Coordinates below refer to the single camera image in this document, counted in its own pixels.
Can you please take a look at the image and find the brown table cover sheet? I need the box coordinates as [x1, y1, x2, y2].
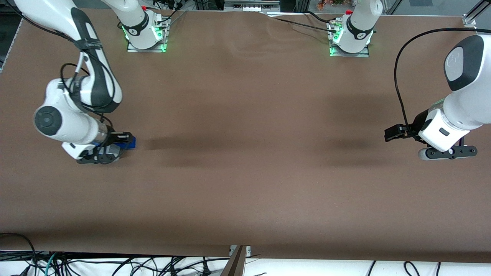
[0, 8, 491, 263]

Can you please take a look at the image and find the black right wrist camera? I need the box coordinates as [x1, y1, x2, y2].
[109, 131, 133, 143]

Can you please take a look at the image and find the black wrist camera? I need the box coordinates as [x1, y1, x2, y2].
[384, 124, 413, 143]
[109, 131, 133, 143]

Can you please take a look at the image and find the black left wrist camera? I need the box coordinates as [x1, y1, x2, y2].
[384, 124, 413, 143]

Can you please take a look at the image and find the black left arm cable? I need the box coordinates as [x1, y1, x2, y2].
[394, 28, 478, 133]

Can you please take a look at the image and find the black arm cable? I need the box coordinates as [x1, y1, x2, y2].
[59, 38, 115, 133]
[394, 28, 478, 133]

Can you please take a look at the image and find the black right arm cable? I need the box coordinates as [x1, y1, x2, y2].
[59, 38, 115, 133]

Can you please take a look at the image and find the black looped floor cable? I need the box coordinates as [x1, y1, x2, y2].
[0, 232, 38, 269]

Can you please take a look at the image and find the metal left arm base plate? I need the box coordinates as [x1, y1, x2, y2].
[329, 21, 371, 58]

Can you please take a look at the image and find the teal floor cable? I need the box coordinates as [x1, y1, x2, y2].
[44, 252, 60, 276]

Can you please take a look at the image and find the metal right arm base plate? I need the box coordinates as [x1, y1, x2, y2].
[127, 17, 169, 53]

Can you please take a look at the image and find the aluminium frame profile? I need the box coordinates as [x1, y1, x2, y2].
[462, 0, 491, 28]

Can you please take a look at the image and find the metal table edge bracket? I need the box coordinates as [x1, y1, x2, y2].
[219, 245, 252, 276]

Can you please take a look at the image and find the black cable across table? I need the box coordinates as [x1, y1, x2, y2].
[265, 11, 340, 36]

